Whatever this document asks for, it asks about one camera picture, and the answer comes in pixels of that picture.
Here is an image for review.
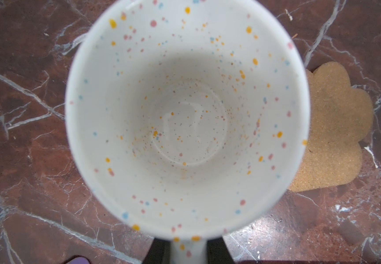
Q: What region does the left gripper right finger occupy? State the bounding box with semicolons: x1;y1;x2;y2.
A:
207;237;234;264

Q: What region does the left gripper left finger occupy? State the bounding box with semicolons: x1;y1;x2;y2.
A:
142;238;171;264

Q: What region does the white speckled mug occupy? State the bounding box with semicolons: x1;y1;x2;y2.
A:
65;1;310;264

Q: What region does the cork flower coaster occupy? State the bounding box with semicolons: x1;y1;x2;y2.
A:
289;62;373;192

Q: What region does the pink purple spatula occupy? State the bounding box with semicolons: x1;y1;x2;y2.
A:
66;256;90;264

